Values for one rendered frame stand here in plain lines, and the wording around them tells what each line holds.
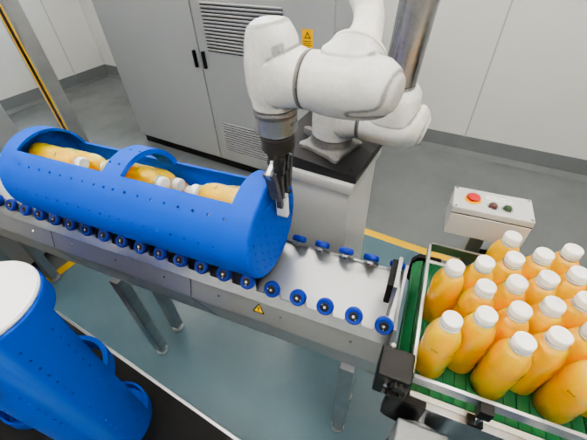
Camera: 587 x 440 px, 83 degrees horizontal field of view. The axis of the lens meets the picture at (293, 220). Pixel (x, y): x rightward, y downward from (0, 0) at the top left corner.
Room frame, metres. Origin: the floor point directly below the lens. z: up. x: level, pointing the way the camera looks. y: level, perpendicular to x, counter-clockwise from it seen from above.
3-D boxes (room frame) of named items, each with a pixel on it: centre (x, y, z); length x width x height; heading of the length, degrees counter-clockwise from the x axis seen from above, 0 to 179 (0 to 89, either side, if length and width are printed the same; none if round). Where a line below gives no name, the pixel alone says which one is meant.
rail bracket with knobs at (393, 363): (0.30, -0.21, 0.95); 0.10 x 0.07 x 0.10; 156
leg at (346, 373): (0.47, -0.16, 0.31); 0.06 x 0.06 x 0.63; 66
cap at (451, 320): (0.34, -0.31, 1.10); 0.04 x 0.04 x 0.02
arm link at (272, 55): (0.64, 0.02, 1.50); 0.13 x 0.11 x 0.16; 58
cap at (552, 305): (0.36, -0.52, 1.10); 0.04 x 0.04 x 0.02
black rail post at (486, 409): (0.21, -0.36, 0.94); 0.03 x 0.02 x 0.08; 66
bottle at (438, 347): (0.34, -0.31, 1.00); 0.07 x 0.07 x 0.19
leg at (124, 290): (0.87, 0.74, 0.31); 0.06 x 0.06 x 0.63; 66
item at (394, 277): (0.51, -0.25, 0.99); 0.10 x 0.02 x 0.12; 156
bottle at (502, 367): (0.29, -0.42, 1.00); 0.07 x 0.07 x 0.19
